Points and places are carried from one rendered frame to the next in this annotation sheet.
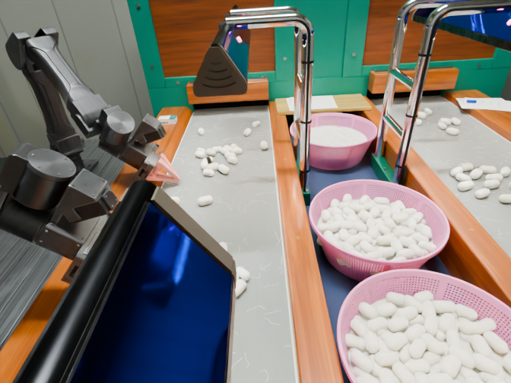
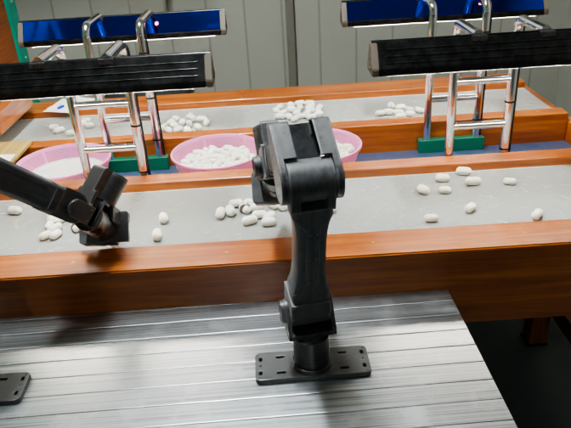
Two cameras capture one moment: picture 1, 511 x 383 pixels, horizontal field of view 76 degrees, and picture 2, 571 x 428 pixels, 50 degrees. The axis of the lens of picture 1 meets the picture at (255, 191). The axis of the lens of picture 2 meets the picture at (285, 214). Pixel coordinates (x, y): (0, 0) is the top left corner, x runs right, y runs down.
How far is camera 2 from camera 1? 1.49 m
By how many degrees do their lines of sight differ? 77
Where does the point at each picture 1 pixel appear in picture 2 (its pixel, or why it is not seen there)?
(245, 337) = not seen: hidden behind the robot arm
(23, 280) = (220, 348)
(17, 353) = (330, 250)
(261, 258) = (244, 193)
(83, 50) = not seen: outside the picture
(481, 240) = (247, 130)
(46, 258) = (188, 344)
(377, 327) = not seen: hidden behind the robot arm
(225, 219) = (192, 210)
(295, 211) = (203, 174)
